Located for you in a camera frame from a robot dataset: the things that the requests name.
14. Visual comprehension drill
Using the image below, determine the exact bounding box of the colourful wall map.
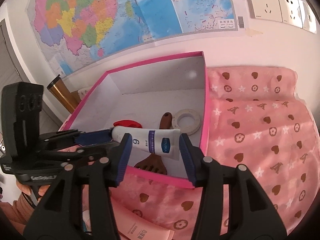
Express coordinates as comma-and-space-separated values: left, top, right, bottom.
26, 0, 246, 77

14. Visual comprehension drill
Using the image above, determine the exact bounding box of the red plastic corkscrew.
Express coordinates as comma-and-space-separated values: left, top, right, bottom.
113, 120, 143, 128

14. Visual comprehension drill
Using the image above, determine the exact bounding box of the person left hand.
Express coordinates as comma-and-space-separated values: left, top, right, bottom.
16, 181, 50, 201

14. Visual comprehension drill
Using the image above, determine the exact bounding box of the grey cabinet door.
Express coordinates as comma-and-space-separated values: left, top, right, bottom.
0, 20, 62, 133

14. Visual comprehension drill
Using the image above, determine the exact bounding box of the pink cardboard box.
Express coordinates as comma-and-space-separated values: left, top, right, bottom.
58, 51, 211, 189

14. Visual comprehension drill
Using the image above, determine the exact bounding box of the white small ointment tube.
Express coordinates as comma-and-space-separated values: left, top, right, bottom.
112, 126, 181, 160

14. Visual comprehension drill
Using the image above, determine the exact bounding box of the pink cream tube white cap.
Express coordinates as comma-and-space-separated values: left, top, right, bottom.
82, 197, 176, 240

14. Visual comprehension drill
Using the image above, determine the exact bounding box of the brown wooden massage claw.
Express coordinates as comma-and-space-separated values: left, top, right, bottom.
134, 112, 172, 175

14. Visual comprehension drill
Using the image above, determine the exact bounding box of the white wall socket panel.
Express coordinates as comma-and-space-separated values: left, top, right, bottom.
247, 0, 317, 34

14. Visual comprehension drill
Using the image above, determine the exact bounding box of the white tape roll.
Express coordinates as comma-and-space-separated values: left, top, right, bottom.
171, 109, 201, 135

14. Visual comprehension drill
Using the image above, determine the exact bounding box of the bronze travel mug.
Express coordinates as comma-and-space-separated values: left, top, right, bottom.
47, 74, 80, 114

